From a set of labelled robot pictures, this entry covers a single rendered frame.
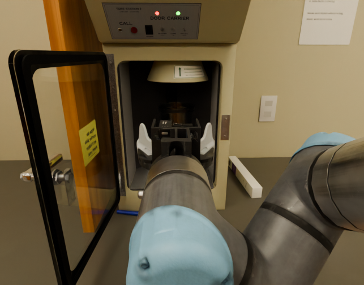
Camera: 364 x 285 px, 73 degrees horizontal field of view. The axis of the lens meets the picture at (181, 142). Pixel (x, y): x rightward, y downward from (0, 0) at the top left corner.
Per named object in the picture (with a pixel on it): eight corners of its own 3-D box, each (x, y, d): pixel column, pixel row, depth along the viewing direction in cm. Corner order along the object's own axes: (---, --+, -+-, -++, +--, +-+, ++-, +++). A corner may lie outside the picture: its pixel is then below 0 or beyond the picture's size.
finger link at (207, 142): (226, 118, 47) (203, 130, 39) (224, 147, 49) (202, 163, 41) (211, 116, 48) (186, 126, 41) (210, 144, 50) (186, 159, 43)
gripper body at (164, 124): (198, 117, 40) (209, 142, 29) (197, 165, 43) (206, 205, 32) (151, 117, 40) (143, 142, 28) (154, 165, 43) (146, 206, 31)
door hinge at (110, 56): (117, 195, 72) (102, 54, 59) (125, 195, 72) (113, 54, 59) (116, 198, 71) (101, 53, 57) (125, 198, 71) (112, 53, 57)
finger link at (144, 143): (139, 116, 48) (165, 127, 41) (141, 145, 50) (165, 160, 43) (124, 119, 46) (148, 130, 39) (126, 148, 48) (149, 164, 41)
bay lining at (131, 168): (138, 156, 95) (132, 59, 83) (205, 155, 95) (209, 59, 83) (127, 189, 71) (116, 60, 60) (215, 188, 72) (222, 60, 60)
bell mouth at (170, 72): (149, 77, 79) (149, 59, 77) (204, 77, 80) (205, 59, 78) (143, 82, 63) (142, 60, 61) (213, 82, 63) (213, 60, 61)
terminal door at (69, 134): (120, 200, 71) (106, 51, 57) (65, 299, 42) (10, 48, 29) (117, 200, 71) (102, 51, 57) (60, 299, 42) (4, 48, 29)
